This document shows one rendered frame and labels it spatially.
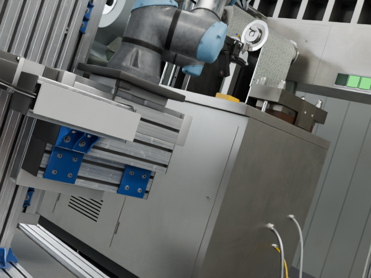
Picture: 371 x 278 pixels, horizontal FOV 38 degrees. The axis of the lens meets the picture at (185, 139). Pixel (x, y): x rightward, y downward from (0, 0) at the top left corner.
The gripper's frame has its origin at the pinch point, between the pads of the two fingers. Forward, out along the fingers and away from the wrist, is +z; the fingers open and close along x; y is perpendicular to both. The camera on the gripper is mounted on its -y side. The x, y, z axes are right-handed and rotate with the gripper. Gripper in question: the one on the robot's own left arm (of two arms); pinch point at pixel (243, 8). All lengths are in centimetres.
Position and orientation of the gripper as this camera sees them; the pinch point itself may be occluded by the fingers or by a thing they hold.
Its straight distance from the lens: 245.8
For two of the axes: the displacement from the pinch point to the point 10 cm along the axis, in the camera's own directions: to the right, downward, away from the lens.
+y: 6.7, -5.9, 4.5
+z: 3.1, 7.7, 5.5
